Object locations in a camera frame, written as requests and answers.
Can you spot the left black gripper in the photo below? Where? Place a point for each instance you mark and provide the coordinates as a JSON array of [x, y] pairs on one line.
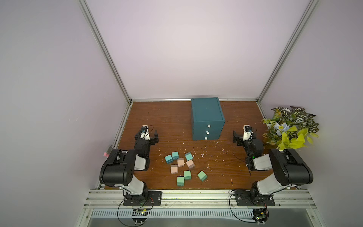
[[156, 140]]

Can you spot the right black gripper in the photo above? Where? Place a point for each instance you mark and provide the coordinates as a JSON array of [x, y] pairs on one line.
[[243, 140]]

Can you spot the teal plug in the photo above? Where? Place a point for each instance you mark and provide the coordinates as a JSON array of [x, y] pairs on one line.
[[188, 156], [169, 159], [175, 155]]

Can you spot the teal drawer cabinet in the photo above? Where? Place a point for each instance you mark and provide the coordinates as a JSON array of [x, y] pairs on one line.
[[207, 119]]

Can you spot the pink plug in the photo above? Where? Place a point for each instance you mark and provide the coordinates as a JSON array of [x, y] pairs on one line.
[[190, 164], [180, 162], [174, 169]]

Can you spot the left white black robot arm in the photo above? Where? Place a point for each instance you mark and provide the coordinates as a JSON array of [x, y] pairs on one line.
[[119, 168]]

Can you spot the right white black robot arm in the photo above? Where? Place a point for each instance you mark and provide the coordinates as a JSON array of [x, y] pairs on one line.
[[289, 169]]

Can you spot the green plug right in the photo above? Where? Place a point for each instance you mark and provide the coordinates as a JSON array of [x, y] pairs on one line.
[[202, 176]]

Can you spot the green plug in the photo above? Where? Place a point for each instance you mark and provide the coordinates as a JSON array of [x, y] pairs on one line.
[[180, 181], [187, 175], [202, 176]]

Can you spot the artificial potted plant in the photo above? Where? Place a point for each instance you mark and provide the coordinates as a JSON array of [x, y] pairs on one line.
[[290, 127]]

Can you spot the green plug bottom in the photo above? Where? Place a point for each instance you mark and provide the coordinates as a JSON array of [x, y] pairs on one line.
[[180, 181]]

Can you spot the green plug middle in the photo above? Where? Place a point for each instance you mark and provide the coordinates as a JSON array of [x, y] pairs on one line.
[[187, 175]]

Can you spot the left circuit board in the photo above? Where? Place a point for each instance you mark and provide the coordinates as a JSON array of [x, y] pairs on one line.
[[139, 216]]

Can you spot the circuit board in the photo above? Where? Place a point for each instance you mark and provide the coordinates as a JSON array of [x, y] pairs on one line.
[[260, 216], [139, 216]]

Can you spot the right circuit board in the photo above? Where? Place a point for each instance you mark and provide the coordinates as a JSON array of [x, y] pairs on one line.
[[260, 216]]

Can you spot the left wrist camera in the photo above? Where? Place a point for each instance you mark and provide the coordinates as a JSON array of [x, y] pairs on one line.
[[145, 132]]

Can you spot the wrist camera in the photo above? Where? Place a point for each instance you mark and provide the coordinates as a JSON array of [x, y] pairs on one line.
[[145, 132], [248, 131]]

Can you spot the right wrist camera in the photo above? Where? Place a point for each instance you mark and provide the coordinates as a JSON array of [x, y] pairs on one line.
[[248, 131]]

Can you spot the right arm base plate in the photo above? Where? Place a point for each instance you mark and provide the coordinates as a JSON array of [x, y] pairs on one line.
[[247, 198]]

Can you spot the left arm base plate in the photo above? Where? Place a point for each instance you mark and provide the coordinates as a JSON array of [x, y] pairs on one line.
[[149, 199]]

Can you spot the aluminium front rail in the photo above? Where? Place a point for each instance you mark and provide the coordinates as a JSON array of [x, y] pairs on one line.
[[201, 199]]

